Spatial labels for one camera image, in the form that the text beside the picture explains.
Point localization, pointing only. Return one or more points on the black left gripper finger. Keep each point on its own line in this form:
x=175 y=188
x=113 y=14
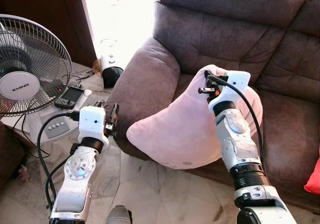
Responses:
x=115 y=113

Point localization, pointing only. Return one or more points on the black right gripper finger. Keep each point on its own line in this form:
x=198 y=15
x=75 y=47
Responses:
x=210 y=74

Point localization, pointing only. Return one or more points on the pink plush pillow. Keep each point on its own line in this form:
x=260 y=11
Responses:
x=175 y=134

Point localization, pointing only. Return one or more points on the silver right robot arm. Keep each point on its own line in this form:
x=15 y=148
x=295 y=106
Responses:
x=240 y=144

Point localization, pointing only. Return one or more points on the brown fabric sofa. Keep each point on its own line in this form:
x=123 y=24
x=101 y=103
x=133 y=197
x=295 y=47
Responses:
x=290 y=119

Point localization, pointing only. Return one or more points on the red pillow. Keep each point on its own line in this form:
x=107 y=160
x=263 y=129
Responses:
x=314 y=181

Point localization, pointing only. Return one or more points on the black and white speaker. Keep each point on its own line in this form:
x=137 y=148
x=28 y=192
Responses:
x=111 y=74

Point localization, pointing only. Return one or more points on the black handheld game device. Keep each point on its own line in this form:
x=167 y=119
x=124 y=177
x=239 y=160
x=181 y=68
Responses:
x=70 y=96

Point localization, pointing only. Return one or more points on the grey robot leg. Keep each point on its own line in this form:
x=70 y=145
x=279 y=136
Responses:
x=119 y=216

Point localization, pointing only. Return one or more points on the white table fan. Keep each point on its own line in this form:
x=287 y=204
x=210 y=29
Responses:
x=25 y=69

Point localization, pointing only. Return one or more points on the dark brown furniture piece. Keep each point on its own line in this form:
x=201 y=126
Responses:
x=10 y=154

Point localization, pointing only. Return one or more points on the dark wooden door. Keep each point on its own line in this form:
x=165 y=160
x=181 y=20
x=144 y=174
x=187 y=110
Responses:
x=40 y=4

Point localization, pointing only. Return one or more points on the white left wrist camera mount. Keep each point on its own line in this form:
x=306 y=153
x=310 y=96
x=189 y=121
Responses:
x=91 y=121

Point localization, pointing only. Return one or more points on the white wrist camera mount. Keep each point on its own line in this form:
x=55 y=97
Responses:
x=235 y=86
x=91 y=121

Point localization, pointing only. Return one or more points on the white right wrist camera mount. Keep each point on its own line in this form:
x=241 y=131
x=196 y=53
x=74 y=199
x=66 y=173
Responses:
x=235 y=86

